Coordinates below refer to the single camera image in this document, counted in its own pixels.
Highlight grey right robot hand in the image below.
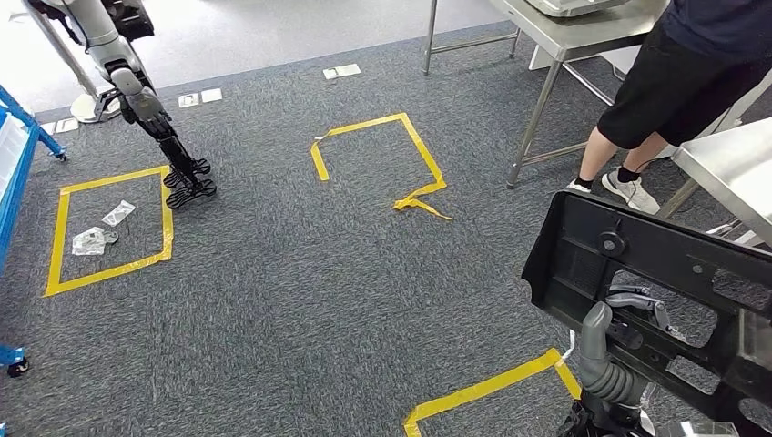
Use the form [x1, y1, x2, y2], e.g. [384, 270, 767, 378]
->
[578, 284, 687, 364]

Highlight black plastic plate bracket part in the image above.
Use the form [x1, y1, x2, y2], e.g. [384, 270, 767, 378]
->
[521, 189, 772, 437]

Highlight steel workbench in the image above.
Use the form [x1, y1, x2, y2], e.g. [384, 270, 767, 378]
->
[657, 116, 772, 249]

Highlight blue steel shelf rack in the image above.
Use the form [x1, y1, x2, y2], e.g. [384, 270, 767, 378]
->
[0, 84, 69, 380]

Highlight person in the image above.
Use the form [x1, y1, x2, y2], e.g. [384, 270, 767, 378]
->
[566, 0, 772, 216]

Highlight torn yellow floor tape square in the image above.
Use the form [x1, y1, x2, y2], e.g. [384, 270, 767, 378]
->
[309, 112, 454, 222]

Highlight steel table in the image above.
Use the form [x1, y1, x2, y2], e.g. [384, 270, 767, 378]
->
[422, 0, 671, 190]

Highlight grey tray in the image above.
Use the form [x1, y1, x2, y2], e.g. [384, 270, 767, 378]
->
[523, 0, 632, 18]

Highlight clear plastic bag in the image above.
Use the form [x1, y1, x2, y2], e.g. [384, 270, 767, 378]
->
[71, 226, 109, 258]
[101, 199, 137, 228]

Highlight white stand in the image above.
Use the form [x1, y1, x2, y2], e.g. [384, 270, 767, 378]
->
[23, 0, 122, 126]

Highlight silver black humanoid robot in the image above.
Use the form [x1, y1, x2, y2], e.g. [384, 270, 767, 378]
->
[26, 0, 218, 211]

